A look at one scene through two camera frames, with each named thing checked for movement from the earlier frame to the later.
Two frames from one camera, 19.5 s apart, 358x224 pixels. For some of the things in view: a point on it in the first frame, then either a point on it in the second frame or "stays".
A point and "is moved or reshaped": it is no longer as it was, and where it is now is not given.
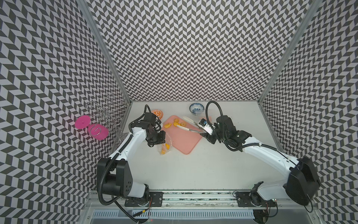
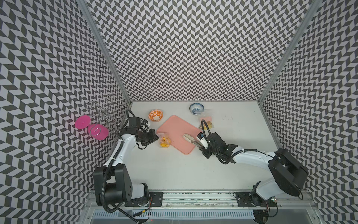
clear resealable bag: x=163 y=148 is moved or reshaped
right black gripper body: x=216 y=135 -> x=209 y=151
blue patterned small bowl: x=196 y=108 stays
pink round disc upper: x=82 y=122 stays
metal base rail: x=202 y=205 stays
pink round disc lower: x=98 y=131 stays
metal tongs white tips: x=199 y=129 -> x=190 y=139
